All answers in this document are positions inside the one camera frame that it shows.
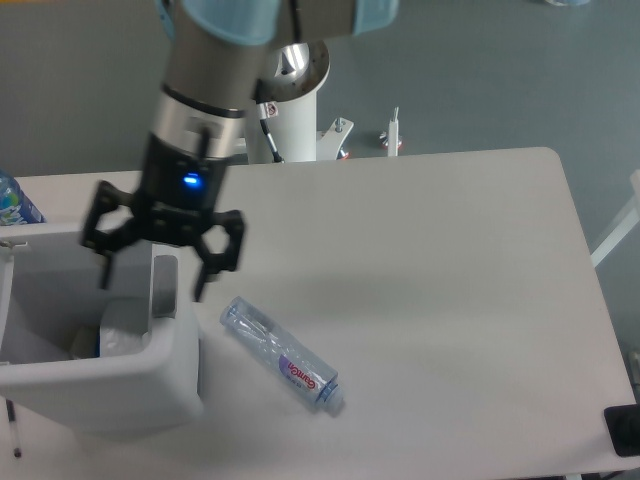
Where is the white paper in bin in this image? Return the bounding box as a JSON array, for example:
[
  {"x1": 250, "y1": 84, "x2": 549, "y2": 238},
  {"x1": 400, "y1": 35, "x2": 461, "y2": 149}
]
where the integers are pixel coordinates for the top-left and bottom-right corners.
[{"x1": 69, "y1": 325, "x2": 100, "y2": 360}]

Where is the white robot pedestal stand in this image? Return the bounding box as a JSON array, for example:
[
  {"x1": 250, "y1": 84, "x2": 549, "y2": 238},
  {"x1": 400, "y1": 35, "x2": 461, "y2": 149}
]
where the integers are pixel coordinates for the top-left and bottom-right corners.
[{"x1": 234, "y1": 41, "x2": 355, "y2": 164}]

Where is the blue labelled drink bottle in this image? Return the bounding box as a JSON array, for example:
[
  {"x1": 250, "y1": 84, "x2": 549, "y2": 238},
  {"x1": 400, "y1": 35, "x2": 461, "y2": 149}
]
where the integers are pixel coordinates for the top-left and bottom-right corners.
[{"x1": 1, "y1": 171, "x2": 47, "y2": 226}]

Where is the white trash can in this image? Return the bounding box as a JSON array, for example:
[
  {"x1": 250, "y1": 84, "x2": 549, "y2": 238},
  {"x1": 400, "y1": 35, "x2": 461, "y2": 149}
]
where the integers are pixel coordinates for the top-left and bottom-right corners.
[{"x1": 1, "y1": 223, "x2": 204, "y2": 433}]

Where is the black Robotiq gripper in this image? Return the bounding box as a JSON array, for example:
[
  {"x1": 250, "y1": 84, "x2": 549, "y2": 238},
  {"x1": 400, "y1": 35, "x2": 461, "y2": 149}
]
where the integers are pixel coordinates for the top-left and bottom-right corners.
[{"x1": 79, "y1": 131, "x2": 246, "y2": 302}]

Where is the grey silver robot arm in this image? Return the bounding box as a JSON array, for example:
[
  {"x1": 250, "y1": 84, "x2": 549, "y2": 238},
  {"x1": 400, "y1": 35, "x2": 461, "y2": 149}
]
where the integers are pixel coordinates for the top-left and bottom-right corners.
[{"x1": 80, "y1": 1, "x2": 399, "y2": 297}]

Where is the white plastic wrapper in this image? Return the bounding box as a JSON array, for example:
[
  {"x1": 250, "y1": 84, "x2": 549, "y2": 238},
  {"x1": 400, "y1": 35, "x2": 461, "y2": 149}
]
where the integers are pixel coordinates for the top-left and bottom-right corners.
[{"x1": 98, "y1": 298, "x2": 149, "y2": 357}]

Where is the black clamp at table edge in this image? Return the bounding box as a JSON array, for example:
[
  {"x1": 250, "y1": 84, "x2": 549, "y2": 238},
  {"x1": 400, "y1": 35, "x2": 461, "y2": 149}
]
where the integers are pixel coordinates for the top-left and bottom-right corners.
[{"x1": 604, "y1": 404, "x2": 639, "y2": 458}]

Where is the clear plastic water bottle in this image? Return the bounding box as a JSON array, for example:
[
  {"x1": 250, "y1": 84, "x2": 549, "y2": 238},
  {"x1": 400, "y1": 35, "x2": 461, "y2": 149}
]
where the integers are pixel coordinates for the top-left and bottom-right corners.
[{"x1": 220, "y1": 297, "x2": 345, "y2": 416}]

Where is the black pen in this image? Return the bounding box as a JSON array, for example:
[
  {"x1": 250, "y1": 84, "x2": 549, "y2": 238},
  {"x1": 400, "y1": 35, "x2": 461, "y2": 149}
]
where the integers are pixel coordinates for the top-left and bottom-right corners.
[{"x1": 5, "y1": 399, "x2": 22, "y2": 459}]

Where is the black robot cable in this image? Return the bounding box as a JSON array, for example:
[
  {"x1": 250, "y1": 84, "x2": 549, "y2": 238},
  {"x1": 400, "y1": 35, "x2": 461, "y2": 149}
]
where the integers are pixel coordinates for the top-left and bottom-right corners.
[{"x1": 253, "y1": 78, "x2": 287, "y2": 165}]

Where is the white frame leg right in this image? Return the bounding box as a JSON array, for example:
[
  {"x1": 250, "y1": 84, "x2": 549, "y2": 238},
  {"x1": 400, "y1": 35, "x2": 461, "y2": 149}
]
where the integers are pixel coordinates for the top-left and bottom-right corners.
[{"x1": 590, "y1": 170, "x2": 639, "y2": 268}]

